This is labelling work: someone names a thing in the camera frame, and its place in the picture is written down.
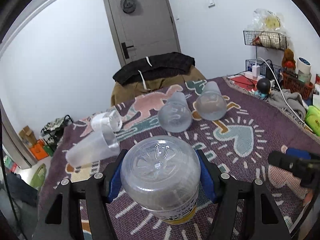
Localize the red paper sheet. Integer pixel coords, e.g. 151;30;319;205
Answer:
229;75;257;92

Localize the black round-head figurine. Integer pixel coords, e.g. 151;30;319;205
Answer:
254;78;271;100

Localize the upper black wire shelf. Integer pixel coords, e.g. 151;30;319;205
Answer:
243;30;287;51

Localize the clear cup with orange label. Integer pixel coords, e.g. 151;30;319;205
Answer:
120;135;201;225

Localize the frosted cup lying left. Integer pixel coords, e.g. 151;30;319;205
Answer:
66;126;120;168

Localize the white wall switch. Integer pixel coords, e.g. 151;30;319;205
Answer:
207;0;215;8

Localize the black wire shelf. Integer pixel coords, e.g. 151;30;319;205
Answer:
243;30;287;51
246;59;283;83

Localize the orange bag on floor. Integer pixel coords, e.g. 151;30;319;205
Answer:
29;140;49;161

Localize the black jacket on chair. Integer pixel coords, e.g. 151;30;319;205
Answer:
113;52;195;86

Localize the black door handle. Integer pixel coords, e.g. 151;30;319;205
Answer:
121;42;134;59

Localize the clear plastic bag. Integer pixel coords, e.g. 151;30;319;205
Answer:
252;9;283;32

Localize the grey door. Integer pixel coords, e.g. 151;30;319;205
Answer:
104;0;181;66

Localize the white tape roll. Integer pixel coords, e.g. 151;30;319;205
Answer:
297;57;311;76

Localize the brown chair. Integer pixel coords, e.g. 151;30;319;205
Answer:
111;66;206;106

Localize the grey cloth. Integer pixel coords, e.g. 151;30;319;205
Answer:
267;89;306;120

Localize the black shoe rack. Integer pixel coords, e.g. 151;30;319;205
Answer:
40;114;74;145

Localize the clear glass cup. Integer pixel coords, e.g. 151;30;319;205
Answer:
91;108;123;132

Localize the frosted cup lying right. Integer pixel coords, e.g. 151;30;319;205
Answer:
195;81;227;121

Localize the green wet wipes pack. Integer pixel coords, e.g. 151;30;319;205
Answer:
305;106;320;136

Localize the cardboard box on floor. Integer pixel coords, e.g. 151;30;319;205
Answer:
18;126;37;147

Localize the white power strip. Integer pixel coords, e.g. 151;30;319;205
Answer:
245;63;275;87

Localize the dark hat on door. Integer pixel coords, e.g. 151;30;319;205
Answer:
120;0;137;14

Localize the brown plush toy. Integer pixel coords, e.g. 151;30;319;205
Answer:
281;48;296;70

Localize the frosted cup lying middle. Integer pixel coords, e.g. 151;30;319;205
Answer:
157;92;193;133

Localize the red-brown plastic basket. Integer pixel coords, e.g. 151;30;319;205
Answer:
282;72;314;100

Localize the frosted cup lying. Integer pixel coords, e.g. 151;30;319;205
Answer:
66;126;120;168
157;92;193;133
195;81;227;121

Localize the white charging cable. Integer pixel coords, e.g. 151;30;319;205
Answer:
254;56;306;124

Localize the lower black wire shelf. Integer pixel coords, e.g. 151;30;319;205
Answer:
246;59;283;83

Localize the purple patterned woven blanket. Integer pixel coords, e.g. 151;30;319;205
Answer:
37;76;320;240

